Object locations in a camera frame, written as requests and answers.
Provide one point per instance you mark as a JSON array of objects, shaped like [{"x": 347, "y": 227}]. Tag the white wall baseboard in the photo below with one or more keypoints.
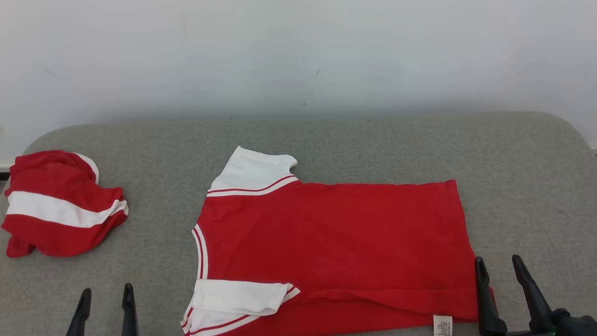
[{"x": 3, "y": 165}]

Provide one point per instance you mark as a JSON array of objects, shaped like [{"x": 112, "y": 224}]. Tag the red T-shirt with white sleeves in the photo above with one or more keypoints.
[{"x": 336, "y": 242}]

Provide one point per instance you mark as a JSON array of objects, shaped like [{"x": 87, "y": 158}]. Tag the red shorts with white stripe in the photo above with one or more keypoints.
[{"x": 56, "y": 182}]

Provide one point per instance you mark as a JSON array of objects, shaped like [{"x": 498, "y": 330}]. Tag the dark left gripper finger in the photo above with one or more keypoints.
[
  {"x": 129, "y": 322},
  {"x": 80, "y": 322}
]

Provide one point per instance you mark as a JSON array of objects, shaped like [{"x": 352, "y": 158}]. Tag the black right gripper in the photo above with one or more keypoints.
[{"x": 578, "y": 327}]

